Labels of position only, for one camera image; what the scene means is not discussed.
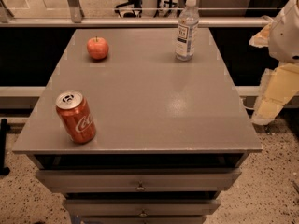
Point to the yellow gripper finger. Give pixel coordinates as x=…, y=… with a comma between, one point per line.
x=260, y=40
x=277, y=88

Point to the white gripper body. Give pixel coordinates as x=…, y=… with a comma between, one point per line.
x=286, y=36

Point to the red coke can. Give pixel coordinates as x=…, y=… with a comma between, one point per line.
x=74, y=112

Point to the clear plastic water bottle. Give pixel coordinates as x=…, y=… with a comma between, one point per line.
x=187, y=27

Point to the grey drawer cabinet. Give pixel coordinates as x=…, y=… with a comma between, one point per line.
x=150, y=111

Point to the top grey drawer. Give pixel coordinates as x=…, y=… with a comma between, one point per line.
x=153, y=180

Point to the grey drawer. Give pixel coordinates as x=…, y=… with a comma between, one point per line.
x=141, y=208
x=153, y=180

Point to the black office chair base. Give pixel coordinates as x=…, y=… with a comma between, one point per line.
x=131, y=8

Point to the red apple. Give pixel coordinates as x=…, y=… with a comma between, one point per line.
x=97, y=48

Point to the middle grey drawer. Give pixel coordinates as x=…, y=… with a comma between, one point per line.
x=141, y=208

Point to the black stand left edge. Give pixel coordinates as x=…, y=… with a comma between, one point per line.
x=4, y=128

